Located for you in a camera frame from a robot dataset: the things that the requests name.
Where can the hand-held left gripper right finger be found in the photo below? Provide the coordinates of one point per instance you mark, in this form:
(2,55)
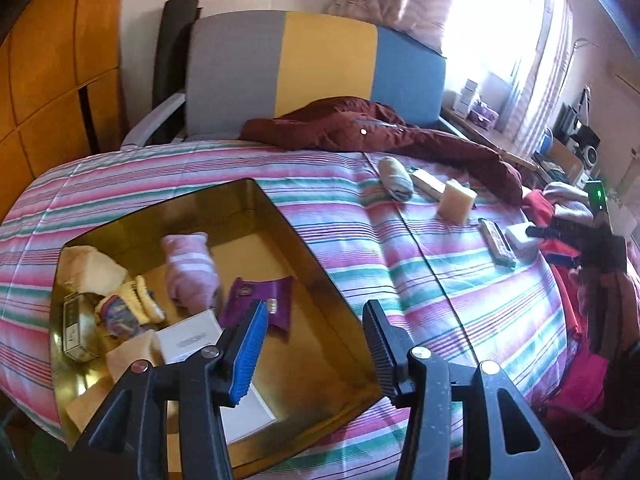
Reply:
(382,350)

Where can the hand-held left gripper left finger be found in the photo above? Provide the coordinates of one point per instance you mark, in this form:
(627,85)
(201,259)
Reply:
(245,355)

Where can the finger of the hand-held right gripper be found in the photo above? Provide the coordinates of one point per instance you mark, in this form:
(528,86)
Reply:
(550,232)
(562,259)

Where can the white foam block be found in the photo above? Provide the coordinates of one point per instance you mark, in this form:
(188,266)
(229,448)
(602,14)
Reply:
(522,240)

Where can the green harmonica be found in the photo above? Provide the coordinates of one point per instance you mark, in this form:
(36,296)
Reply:
(497,241)

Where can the purple packet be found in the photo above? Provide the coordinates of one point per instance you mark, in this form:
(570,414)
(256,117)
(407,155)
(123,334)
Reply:
(262,300)

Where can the white cardboard box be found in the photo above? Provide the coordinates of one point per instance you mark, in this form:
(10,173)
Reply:
(187,342)

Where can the gold tin box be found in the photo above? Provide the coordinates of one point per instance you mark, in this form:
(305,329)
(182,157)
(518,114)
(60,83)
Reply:
(320,320)

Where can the yellow sponge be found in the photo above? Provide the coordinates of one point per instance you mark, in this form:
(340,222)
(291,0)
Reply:
(457,200)

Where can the pink striped sock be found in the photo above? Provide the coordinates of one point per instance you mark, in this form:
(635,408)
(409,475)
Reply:
(190,270)

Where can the yellow patterned sock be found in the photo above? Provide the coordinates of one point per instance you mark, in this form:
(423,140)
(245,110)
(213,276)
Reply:
(127,307)

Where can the small white box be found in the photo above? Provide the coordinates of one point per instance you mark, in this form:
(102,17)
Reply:
(427,182)

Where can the cream sock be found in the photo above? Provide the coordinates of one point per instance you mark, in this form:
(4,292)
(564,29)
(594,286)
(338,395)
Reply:
(395,177)

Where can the small green tin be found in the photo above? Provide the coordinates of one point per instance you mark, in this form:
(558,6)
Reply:
(75,330)

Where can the pale torn sponge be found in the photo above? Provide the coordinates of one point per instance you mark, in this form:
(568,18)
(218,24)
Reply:
(92,270)

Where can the pink white garment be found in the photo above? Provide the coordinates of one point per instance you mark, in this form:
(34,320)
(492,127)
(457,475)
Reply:
(567,197)

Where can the brown cardboard box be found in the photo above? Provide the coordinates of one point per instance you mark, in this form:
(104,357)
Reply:
(565,160)

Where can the striped blanket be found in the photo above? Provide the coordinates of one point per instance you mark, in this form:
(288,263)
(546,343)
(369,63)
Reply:
(450,290)

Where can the black stereo speaker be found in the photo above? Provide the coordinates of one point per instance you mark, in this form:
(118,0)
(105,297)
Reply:
(586,145)

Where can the red cloth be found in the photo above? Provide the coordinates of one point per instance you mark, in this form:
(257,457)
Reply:
(580,360)

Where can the wooden side desk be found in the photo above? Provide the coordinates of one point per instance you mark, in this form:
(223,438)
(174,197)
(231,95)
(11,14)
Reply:
(490,137)

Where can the purple box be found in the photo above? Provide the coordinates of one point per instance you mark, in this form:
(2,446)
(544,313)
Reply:
(485,115)

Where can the white boxes stack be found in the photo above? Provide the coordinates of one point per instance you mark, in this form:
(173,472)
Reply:
(467,97)

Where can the sheer striped curtain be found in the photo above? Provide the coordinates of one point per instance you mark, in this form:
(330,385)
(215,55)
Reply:
(545,60)

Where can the maroon jacket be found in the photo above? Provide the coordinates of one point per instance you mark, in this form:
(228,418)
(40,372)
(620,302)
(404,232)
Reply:
(400,132)

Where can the pink patterned curtain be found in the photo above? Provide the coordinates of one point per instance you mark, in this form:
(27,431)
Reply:
(400,0)

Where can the grey yellow blue chair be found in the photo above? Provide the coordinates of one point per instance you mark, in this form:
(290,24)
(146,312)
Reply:
(325,70)

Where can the wooden wardrobe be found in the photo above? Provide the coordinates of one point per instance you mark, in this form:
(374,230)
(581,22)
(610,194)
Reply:
(55,60)

